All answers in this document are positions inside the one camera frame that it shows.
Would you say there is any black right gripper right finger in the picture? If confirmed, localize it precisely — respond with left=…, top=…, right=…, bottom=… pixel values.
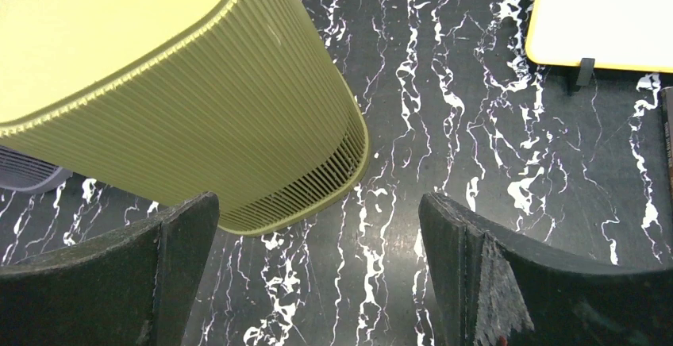
left=418, top=193, right=672, bottom=345

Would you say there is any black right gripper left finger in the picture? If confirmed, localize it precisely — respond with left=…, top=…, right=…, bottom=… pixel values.
left=1, top=192, right=220, bottom=345

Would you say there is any grey slatted bin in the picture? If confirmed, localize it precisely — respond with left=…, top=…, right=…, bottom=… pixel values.
left=1, top=146, right=73, bottom=194

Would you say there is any olive green slatted bin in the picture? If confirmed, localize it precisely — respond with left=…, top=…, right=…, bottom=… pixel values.
left=1, top=0, right=371, bottom=236

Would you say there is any yellow framed whiteboard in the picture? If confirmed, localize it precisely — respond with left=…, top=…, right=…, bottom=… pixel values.
left=525, top=0, right=672, bottom=91

